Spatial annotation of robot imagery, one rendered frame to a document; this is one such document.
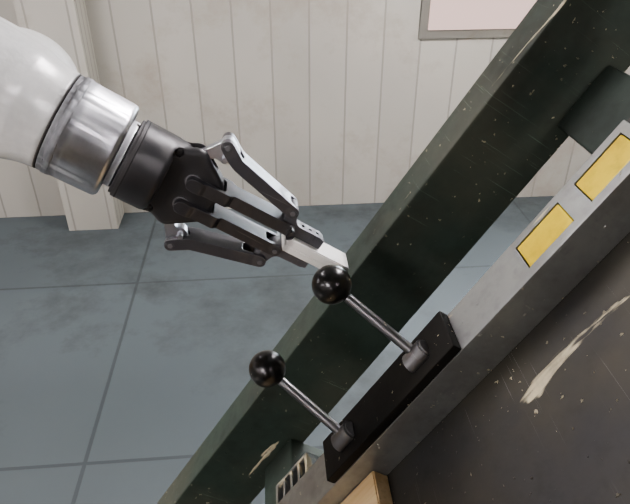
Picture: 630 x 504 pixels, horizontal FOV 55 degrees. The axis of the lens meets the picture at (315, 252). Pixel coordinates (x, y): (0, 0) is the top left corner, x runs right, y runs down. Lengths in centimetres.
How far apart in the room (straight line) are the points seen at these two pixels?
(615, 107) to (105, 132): 48
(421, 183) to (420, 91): 319
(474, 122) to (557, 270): 24
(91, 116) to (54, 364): 253
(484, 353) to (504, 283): 6
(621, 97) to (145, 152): 46
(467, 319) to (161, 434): 210
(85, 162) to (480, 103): 42
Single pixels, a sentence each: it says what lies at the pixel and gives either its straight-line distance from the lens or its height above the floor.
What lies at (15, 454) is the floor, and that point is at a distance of 268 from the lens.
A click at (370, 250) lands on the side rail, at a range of 75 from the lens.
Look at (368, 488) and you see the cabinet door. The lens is 63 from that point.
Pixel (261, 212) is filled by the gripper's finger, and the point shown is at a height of 160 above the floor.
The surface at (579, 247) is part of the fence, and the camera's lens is 52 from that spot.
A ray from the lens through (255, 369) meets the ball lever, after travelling 61.
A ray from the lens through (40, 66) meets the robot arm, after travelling 54.
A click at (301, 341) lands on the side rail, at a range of 82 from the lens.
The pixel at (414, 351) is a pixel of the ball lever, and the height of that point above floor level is 150.
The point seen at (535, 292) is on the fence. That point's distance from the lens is 52.
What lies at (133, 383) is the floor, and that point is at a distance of 280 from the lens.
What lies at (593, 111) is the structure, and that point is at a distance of 71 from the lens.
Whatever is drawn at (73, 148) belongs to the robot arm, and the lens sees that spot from 53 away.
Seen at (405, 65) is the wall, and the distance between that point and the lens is 383.
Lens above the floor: 186
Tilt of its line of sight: 32 degrees down
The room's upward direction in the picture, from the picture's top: straight up
